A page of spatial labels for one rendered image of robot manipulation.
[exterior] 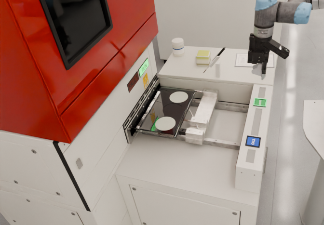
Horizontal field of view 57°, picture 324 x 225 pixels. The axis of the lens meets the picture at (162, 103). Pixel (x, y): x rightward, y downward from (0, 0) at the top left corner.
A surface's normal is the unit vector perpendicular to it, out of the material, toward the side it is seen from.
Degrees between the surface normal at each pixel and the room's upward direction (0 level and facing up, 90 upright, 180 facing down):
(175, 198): 90
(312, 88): 0
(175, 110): 0
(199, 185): 0
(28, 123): 90
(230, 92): 90
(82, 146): 90
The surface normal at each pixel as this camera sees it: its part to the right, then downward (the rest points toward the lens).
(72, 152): 0.93, 0.12
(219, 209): -0.34, 0.62
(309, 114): -0.13, -0.78
